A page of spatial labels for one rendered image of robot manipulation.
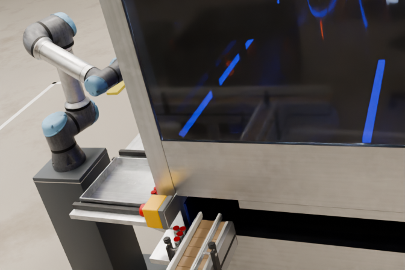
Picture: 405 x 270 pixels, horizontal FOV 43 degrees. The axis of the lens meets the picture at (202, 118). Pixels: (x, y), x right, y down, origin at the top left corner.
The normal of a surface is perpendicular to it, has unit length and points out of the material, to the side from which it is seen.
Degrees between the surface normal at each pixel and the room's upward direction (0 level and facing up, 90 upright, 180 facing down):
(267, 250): 90
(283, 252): 90
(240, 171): 90
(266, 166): 90
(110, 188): 0
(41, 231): 0
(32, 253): 0
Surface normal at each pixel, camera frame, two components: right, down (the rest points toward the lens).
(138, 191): -0.20, -0.86
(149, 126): -0.36, 0.50
